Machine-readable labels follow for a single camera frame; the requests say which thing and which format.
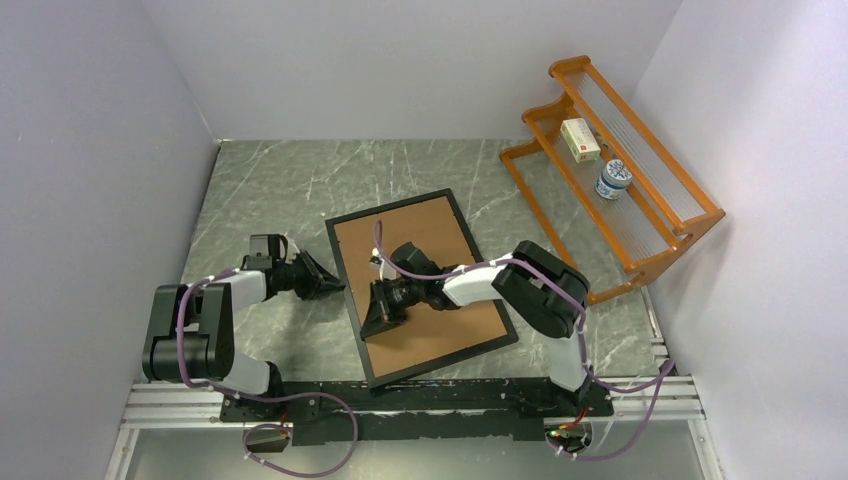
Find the brown backing board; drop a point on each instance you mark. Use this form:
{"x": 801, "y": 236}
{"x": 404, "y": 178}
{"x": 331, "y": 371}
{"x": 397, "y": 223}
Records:
{"x": 430, "y": 331}

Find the orange wooden rack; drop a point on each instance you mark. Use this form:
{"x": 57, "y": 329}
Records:
{"x": 646, "y": 206}

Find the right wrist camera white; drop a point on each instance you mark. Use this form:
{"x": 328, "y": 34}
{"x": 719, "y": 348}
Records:
{"x": 376, "y": 259}

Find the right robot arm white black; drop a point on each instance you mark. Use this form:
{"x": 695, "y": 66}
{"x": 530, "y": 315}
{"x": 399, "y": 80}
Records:
{"x": 547, "y": 293}

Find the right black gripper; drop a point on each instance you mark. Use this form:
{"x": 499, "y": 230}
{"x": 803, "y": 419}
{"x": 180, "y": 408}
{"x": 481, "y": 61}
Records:
{"x": 382, "y": 315}

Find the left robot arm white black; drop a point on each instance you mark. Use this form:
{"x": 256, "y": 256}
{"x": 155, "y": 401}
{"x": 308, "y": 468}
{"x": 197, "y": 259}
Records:
{"x": 190, "y": 337}

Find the aluminium rail profile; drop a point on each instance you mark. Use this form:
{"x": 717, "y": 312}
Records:
{"x": 171, "y": 406}

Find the blue white ceramic jar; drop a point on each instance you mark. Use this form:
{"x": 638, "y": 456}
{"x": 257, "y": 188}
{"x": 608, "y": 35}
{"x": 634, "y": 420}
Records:
{"x": 614, "y": 179}

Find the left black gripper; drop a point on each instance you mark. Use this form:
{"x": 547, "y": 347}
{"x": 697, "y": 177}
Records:
{"x": 315, "y": 287}

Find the white red carton box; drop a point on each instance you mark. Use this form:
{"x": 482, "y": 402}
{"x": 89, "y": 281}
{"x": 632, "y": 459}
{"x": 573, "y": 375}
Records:
{"x": 580, "y": 140}

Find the black picture frame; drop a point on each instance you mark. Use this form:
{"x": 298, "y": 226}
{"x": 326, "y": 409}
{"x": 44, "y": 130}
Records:
{"x": 371, "y": 371}

